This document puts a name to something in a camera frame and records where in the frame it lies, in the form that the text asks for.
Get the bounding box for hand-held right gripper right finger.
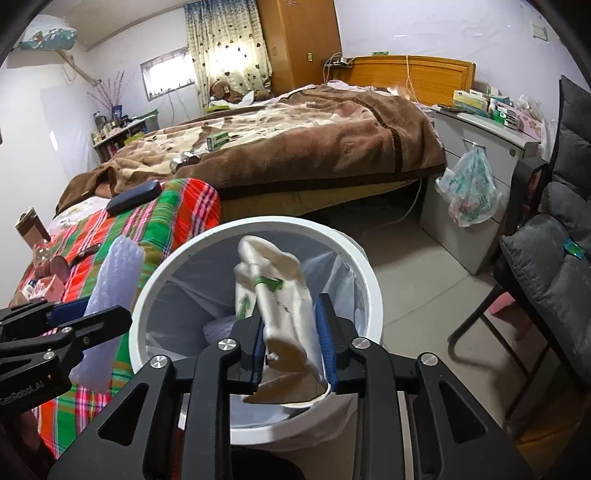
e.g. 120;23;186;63
314;293;546;480

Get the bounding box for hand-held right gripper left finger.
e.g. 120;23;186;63
46;316;269;480

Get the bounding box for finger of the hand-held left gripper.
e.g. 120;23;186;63
0;305;132;376
0;298;90;335

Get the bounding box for red drink can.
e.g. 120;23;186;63
37;256;71;283

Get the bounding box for white foam sheet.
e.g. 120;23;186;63
69;237;146;386

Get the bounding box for clear glass jar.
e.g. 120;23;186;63
31;241;54;266

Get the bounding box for white round trash bin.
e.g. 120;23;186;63
128;217;385;480

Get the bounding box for cream bag with green arrows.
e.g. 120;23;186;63
233;234;331;407

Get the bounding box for pale plastic bin liner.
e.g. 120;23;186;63
145;237;370;444

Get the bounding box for brown insulated tumbler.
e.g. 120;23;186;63
14;207;51;247

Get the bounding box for floral bed sheet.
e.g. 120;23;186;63
46;194;112;232

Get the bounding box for plaid bed cloth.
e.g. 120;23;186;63
9;178;222;448

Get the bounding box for dark blue glasses case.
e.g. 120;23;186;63
106;181;162;215

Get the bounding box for grey nightstand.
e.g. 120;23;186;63
419;108;541;275

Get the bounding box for pink stool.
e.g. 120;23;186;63
489;295;515;317

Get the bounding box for cluttered side table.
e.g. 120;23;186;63
90;111;160;162

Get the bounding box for brown patterned blanket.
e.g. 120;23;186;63
55;83;448;217

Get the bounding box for hanging printed plastic bag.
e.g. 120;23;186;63
435;147;503;228

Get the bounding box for purple flower branches in vase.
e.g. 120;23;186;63
88;71;127;121

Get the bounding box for grey chair cushion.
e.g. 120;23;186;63
501;76;591;352

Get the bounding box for air conditioner pipe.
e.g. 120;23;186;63
55;48;102;86

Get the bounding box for black chair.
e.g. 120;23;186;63
448;74;591;430

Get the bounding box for small window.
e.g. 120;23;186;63
140;46;192;101

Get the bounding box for brown teddy bear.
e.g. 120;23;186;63
210;79;243;104

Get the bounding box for pile of medicine boxes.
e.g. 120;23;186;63
452;85;546;139

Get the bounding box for wooden headboard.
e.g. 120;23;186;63
342;55;476;107

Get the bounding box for heart patterned curtain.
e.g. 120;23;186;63
184;0;273;109

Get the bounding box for wooden wardrobe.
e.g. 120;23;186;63
256;0;345;95

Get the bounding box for covered wall air conditioner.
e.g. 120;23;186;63
18;14;77;51

